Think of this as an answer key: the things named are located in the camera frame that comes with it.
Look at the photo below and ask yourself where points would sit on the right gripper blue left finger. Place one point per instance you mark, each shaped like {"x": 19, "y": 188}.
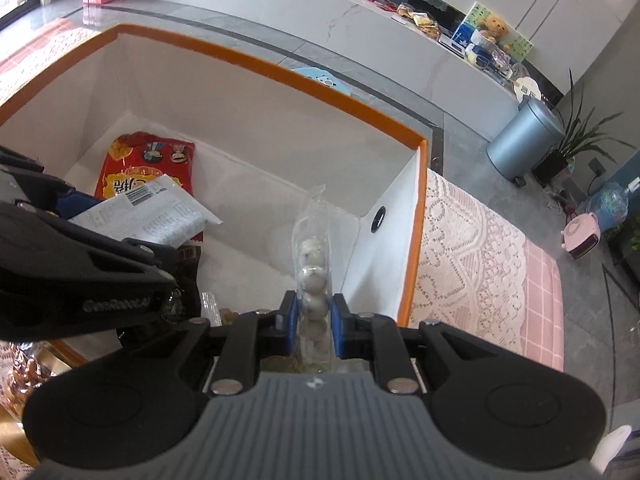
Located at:
{"x": 250, "y": 338}

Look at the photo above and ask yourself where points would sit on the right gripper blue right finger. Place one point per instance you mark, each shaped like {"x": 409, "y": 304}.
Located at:
{"x": 374, "y": 338}

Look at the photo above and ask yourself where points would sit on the clear bag of white balls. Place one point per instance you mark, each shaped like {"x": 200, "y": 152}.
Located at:
{"x": 311, "y": 251}

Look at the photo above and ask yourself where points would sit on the white clear snack packet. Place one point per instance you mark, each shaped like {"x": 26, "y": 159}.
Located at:
{"x": 158, "y": 212}

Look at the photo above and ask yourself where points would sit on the red snack bag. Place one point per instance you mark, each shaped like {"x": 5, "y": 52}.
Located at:
{"x": 136, "y": 158}

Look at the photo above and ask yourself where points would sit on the clear bag of nuts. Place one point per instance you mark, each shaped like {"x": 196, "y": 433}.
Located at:
{"x": 215, "y": 315}

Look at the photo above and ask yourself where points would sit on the orange cardboard box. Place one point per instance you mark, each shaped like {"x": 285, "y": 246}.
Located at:
{"x": 264, "y": 137}

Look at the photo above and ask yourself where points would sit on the pink small heater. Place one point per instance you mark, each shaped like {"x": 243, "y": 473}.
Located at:
{"x": 581, "y": 235}

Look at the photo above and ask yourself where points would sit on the grey metal trash bin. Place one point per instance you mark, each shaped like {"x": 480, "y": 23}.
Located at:
{"x": 524, "y": 141}

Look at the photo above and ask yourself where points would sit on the blue water jug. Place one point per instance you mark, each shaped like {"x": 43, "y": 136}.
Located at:
{"x": 609, "y": 206}

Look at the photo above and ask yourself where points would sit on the tall leafy floor plant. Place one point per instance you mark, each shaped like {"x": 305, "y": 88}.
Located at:
{"x": 580, "y": 135}

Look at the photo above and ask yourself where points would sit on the teddy bear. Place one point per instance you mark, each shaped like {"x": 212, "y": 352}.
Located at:
{"x": 491, "y": 30}

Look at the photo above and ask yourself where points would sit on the white tv console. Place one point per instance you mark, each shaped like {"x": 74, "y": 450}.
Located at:
{"x": 360, "y": 31}

